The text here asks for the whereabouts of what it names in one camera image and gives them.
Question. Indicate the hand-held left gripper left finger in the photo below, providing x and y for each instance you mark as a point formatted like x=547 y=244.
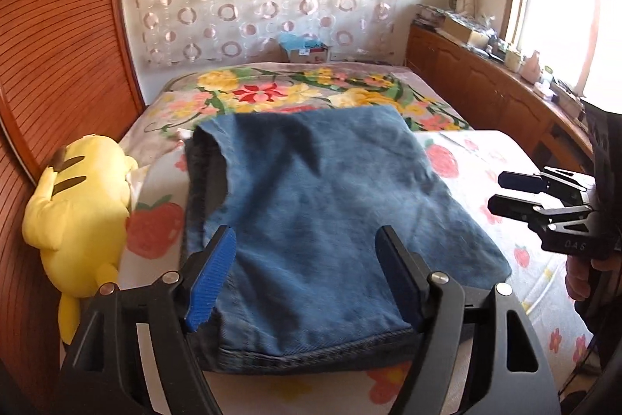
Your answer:
x=214 y=279

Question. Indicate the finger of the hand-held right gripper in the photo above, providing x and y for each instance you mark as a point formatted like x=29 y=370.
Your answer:
x=515 y=206
x=522 y=181

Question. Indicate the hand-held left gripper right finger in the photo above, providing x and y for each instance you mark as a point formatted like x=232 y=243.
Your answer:
x=403 y=283

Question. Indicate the blue denim pants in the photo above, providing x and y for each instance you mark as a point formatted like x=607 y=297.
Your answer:
x=316 y=201

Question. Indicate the person's right hand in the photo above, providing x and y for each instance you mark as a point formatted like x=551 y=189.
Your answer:
x=577 y=281

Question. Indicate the strawberry print bed sheet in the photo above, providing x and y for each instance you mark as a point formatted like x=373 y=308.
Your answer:
x=486 y=181

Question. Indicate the wooden cabinet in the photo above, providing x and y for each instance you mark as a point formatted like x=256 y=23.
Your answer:
x=476 y=74

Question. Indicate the yellow plush toy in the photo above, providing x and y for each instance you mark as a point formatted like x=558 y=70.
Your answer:
x=73 y=220

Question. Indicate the wooden framed window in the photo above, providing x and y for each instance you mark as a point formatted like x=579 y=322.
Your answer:
x=554 y=6

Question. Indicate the stack of packets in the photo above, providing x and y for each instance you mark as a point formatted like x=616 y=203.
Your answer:
x=430 y=16

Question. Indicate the floral blanket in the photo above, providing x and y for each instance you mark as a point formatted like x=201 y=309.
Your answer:
x=272 y=91

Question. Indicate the cardboard box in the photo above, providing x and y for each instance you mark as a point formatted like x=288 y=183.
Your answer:
x=311 y=55

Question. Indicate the blue plastic bag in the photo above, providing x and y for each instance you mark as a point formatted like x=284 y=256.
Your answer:
x=296 y=40

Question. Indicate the wooden slatted wardrobe door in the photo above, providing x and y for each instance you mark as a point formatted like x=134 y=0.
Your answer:
x=73 y=31

